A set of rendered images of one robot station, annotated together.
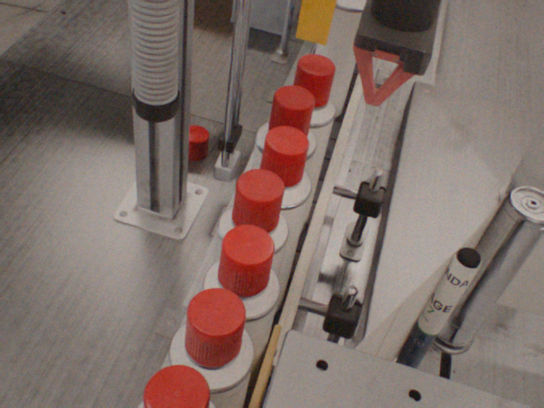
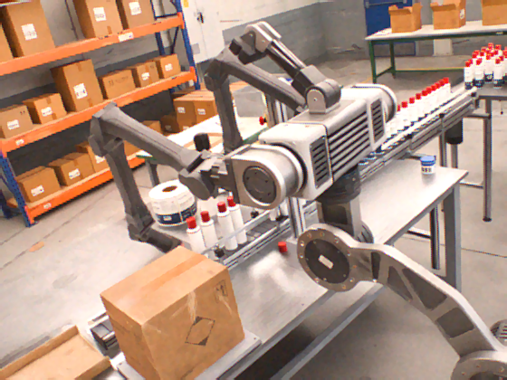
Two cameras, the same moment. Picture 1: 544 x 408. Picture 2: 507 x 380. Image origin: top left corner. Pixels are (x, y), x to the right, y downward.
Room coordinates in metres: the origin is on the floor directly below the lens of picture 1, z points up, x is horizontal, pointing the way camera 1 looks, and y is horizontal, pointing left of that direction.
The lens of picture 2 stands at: (1.85, 1.24, 1.85)
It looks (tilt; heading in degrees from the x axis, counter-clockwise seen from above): 23 degrees down; 224
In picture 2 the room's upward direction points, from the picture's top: 12 degrees counter-clockwise
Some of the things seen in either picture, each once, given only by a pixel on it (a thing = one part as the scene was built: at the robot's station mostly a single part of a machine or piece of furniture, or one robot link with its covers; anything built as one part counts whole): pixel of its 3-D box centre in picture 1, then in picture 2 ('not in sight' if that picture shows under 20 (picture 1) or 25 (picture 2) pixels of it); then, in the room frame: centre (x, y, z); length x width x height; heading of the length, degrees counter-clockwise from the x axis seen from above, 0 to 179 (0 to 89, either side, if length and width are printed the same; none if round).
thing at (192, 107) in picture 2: not in sight; (210, 113); (-2.44, -3.40, 0.32); 1.20 x 0.83 x 0.64; 89
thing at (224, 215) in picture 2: not in sight; (226, 225); (0.71, -0.05, 0.98); 0.05 x 0.05 x 0.20
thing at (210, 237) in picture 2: not in sight; (210, 235); (0.79, -0.06, 0.98); 0.05 x 0.05 x 0.20
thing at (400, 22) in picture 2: not in sight; (405, 17); (-5.05, -1.72, 0.97); 0.47 x 0.41 x 0.37; 176
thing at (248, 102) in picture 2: not in sight; (272, 94); (-1.35, -1.39, 0.91); 0.60 x 0.40 x 0.22; 3
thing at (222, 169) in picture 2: not in sight; (233, 173); (1.11, 0.48, 1.45); 0.09 x 0.08 x 0.12; 0
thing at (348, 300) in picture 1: (321, 318); not in sight; (0.33, -0.07, 0.89); 0.06 x 0.03 x 0.12; 82
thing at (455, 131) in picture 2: not in sight; (452, 119); (-1.44, 0.12, 0.71); 0.15 x 0.12 x 0.34; 82
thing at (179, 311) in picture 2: not in sight; (174, 317); (1.21, 0.19, 0.99); 0.30 x 0.24 x 0.27; 173
